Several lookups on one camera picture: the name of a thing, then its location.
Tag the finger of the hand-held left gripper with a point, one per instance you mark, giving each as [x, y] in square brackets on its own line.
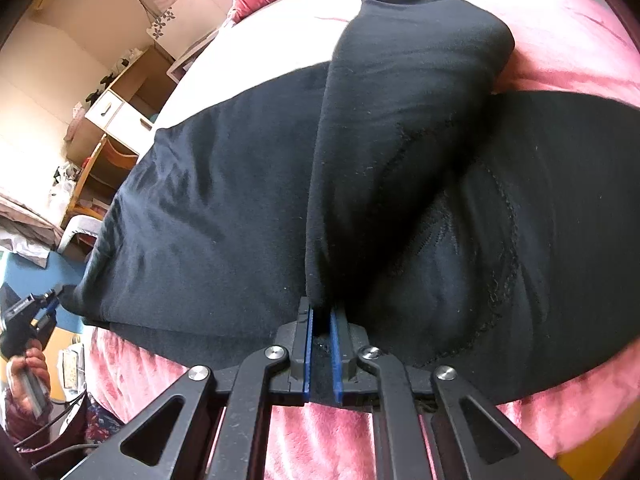
[52, 297]

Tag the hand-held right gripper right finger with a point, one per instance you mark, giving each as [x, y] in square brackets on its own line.
[336, 360]

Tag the person's left hand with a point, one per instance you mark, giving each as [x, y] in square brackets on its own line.
[36, 362]

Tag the grey rumpled cloth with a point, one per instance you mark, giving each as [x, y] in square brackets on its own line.
[25, 222]

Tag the pink fleece blanket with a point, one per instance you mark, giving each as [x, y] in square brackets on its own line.
[575, 35]

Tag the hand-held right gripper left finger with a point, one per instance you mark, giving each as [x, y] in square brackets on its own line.
[307, 360]

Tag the white plastic stool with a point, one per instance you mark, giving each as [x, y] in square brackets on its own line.
[80, 227]

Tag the floral patterned cloth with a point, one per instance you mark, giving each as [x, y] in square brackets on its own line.
[100, 420]

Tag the white drawer unit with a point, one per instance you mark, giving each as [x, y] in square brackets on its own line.
[117, 115]

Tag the wooden chair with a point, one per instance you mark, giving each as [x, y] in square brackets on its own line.
[107, 160]

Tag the black pants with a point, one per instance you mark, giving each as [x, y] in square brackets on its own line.
[200, 210]

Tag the person's left forearm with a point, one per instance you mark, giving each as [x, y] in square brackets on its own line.
[17, 425]

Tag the wooden desk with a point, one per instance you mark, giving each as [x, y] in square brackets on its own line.
[135, 75]

